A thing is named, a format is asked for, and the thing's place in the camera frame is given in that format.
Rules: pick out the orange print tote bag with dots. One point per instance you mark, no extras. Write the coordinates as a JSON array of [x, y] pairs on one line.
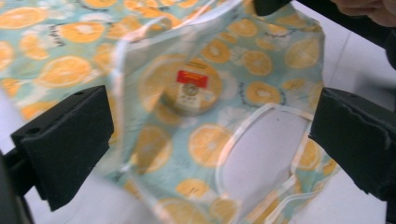
[[77, 31]]

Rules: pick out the round gold tin red label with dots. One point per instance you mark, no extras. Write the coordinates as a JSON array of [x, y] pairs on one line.
[[194, 90]]

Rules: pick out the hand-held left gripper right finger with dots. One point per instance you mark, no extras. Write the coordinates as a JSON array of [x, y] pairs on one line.
[[358, 137]]

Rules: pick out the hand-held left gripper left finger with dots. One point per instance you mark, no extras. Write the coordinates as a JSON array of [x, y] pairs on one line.
[[68, 133]]

